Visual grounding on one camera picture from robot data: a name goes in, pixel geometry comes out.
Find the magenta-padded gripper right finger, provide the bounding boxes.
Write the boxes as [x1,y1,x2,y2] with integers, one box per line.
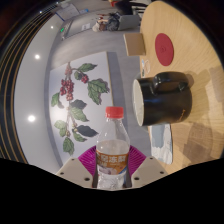
[124,145,169,189]

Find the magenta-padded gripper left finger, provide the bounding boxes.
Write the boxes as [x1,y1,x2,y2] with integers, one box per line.
[55,145,100,189]

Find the clear red-capped drink bottle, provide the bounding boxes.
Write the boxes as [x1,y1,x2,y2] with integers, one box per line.
[95,105,132,191]

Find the round ceiling lights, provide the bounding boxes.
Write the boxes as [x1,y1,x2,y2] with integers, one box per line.
[27,9,56,123]

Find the black mug white inside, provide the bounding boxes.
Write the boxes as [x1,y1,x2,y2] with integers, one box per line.
[131,71,194,128]

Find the flat round red coaster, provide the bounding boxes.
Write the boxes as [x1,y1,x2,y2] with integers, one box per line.
[153,32,175,67]

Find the grey chair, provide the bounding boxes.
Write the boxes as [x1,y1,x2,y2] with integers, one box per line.
[117,13,141,31]

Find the coffee plant wall poster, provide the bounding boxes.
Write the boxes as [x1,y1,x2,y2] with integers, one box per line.
[48,51,115,165]

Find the wall notice board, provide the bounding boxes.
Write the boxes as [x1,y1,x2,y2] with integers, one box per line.
[55,2,81,22]

